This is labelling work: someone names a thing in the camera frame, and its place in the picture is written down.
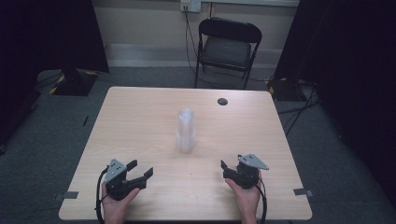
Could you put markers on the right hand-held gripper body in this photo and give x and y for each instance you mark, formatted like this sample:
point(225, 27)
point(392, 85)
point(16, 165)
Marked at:
point(247, 177)

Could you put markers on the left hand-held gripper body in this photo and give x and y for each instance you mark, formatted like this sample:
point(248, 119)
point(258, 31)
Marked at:
point(115, 174)

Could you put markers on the stack of clear plastic cups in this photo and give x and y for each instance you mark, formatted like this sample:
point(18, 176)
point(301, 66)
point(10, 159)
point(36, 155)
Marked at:
point(186, 133)

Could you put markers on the person's right hand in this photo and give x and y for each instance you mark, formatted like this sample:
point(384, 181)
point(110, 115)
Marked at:
point(249, 202)

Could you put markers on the person's left hand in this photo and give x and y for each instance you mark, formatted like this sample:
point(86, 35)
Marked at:
point(115, 208)

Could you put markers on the grey tape strip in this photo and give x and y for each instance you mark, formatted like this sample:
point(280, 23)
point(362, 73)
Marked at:
point(302, 192)
point(70, 195)

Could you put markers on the black round table grommet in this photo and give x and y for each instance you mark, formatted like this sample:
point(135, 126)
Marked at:
point(222, 101)

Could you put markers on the small black floor tape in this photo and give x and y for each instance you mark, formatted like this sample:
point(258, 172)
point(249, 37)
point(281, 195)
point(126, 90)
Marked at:
point(85, 120)

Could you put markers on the black stand base with striped tape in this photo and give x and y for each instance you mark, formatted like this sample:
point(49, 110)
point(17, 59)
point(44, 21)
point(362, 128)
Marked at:
point(283, 90)
point(74, 83)

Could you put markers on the black folding chair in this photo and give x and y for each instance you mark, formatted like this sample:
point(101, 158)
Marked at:
point(229, 46)

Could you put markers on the black curtain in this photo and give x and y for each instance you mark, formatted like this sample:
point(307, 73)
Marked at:
point(351, 62)
point(46, 37)

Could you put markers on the white wall socket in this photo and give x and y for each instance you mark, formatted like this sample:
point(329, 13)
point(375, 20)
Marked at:
point(190, 5)

